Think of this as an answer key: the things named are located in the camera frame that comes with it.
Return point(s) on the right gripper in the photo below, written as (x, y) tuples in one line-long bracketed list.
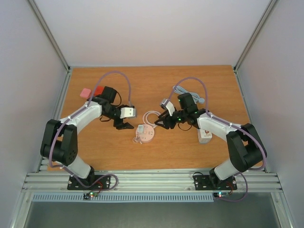
[(167, 121)]

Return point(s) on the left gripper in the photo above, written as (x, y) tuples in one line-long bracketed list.
[(120, 125)]

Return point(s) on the round pink power socket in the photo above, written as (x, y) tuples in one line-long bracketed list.
[(145, 137)]

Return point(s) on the orange cube socket adapter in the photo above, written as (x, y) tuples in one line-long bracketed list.
[(98, 90)]

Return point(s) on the pink square plug adapter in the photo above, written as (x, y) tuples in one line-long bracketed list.
[(85, 93)]

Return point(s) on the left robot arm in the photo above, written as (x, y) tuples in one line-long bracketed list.
[(60, 139)]

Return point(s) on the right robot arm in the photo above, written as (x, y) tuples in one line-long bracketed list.
[(244, 144)]

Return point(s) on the grey power strip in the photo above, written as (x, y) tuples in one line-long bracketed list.
[(204, 140)]

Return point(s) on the left controller board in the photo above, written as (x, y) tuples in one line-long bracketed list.
[(90, 195)]

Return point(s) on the controller board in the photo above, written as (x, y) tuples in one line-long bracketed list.
[(221, 194), (90, 195)]

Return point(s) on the right controller board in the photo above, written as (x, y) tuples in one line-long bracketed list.
[(221, 194)]

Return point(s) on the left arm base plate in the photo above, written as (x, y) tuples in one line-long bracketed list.
[(93, 182)]

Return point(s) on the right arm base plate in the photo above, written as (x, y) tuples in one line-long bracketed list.
[(205, 182)]

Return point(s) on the aluminium rail frame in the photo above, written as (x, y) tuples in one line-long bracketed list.
[(167, 180)]

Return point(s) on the blue slotted cable duct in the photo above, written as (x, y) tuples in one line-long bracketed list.
[(123, 197)]

